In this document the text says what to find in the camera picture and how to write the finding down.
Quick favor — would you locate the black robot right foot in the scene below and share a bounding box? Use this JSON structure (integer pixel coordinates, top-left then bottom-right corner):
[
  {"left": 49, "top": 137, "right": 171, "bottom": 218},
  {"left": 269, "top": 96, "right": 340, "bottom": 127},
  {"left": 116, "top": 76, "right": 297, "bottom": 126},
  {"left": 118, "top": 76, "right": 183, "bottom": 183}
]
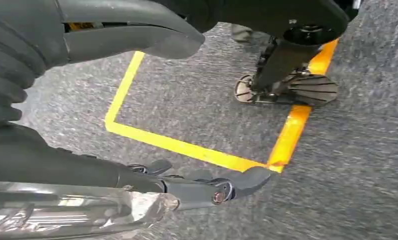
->
[{"left": 234, "top": 70, "right": 340, "bottom": 108}]

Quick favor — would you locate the ribbed grey right arm sleeve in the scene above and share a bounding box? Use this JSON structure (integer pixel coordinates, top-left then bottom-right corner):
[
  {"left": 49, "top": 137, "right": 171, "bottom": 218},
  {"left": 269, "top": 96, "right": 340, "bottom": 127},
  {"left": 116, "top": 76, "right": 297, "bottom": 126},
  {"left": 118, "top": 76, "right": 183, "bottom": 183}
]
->
[{"left": 0, "top": 0, "right": 70, "bottom": 124}]

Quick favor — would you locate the black robot right leg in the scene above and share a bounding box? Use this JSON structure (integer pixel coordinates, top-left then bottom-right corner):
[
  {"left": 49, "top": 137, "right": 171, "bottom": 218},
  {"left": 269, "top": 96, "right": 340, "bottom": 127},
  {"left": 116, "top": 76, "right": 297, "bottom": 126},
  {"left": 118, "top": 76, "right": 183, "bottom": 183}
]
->
[{"left": 152, "top": 0, "right": 350, "bottom": 94}]

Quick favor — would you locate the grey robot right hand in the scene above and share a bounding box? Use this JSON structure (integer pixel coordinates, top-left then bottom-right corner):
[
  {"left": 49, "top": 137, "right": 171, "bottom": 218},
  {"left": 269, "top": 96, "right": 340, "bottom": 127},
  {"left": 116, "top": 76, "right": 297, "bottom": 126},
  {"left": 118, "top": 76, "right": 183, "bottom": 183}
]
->
[{"left": 0, "top": 0, "right": 273, "bottom": 212}]

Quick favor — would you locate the yellow floor tape marking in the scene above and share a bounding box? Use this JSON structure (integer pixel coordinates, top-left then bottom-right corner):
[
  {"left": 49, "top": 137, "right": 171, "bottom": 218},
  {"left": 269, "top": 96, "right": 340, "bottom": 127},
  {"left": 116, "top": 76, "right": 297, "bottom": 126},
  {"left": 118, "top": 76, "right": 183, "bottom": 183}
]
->
[{"left": 104, "top": 38, "right": 340, "bottom": 174}]

